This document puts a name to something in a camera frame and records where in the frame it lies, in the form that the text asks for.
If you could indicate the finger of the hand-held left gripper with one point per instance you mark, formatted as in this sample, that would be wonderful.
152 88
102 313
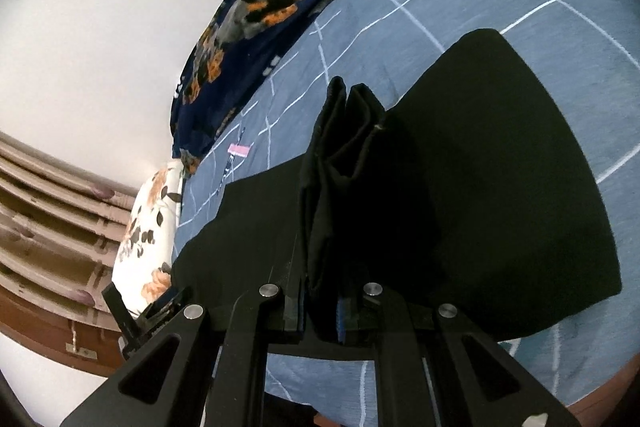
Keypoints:
167 309

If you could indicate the white floral pillow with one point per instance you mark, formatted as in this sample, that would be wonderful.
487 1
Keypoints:
150 227

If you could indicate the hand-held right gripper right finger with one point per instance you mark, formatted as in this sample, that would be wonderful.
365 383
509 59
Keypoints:
343 319

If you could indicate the beige wooden headboard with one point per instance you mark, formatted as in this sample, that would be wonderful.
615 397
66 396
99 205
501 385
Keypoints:
45 217

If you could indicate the black pants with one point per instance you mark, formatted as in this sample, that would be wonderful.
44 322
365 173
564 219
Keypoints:
475 157

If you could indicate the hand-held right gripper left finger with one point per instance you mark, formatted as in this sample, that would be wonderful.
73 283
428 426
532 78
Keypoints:
295 307

